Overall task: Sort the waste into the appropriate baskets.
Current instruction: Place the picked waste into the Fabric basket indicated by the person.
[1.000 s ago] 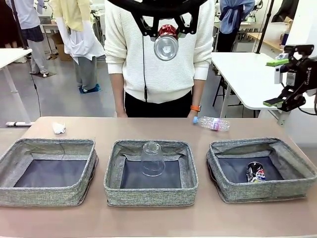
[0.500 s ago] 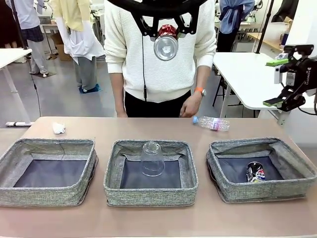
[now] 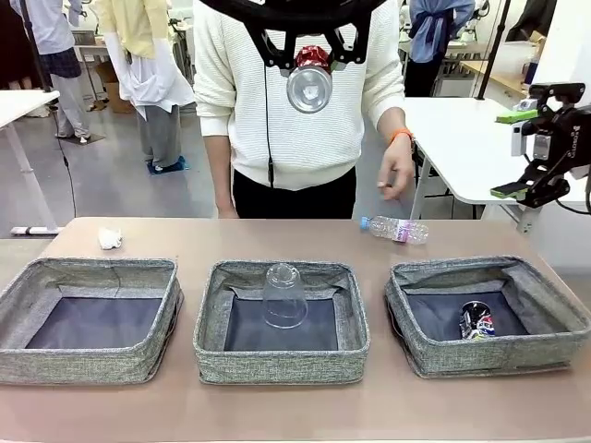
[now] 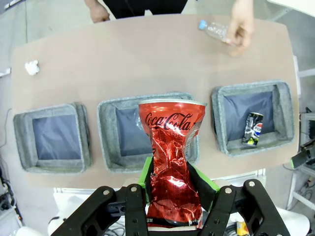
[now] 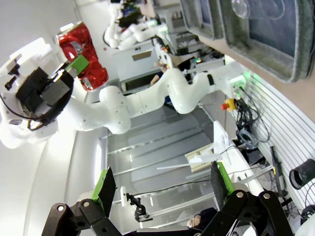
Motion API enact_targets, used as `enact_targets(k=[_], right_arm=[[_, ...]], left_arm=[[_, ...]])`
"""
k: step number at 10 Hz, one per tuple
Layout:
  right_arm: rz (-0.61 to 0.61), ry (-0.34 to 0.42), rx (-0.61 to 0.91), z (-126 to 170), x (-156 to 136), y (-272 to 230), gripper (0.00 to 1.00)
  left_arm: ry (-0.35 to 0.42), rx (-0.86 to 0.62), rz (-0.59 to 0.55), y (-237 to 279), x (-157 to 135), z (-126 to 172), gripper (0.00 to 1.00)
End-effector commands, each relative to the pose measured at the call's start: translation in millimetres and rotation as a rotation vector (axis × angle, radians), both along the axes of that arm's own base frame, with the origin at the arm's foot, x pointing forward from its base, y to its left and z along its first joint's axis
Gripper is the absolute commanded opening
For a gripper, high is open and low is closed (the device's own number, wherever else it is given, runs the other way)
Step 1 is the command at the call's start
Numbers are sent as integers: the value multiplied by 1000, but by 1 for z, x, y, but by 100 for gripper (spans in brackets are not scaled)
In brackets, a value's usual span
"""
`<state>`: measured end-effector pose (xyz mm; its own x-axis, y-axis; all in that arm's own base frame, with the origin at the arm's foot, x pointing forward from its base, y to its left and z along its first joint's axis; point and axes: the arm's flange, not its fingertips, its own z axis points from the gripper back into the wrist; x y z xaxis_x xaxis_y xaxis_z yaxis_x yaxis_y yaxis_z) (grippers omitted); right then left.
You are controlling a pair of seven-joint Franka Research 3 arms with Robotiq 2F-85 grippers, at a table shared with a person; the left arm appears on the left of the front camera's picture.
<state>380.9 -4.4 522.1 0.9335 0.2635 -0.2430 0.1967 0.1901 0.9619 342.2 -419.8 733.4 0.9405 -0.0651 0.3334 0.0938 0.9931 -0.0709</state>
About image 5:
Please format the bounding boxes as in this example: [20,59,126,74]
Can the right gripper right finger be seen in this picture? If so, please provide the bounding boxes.
[200,161,296,236]

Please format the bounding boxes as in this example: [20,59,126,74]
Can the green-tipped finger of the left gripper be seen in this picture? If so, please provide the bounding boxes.
[65,55,90,76]

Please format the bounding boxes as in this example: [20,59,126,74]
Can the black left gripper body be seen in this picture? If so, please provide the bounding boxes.
[16,67,74,123]

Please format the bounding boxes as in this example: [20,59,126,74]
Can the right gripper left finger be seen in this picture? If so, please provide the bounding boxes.
[41,166,128,236]

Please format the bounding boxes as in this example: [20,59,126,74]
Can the crushed red soda can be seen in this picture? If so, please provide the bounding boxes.
[58,21,109,91]

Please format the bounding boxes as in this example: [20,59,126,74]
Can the clear plastic cup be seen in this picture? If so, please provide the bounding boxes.
[231,0,286,20]

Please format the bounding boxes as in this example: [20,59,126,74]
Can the black cylinder tube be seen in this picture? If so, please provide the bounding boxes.
[289,158,315,190]

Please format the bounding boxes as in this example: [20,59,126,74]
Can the yellow red emergency stop button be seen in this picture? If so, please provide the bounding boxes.
[220,98,237,113]

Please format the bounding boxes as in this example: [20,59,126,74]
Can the gray fabric basket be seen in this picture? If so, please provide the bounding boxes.
[221,0,315,83]
[179,0,224,40]

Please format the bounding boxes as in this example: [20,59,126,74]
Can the white camera on black mount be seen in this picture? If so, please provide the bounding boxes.
[120,186,151,222]

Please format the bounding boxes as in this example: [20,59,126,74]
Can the tangled black cable bundle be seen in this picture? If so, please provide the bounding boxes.
[231,90,271,149]

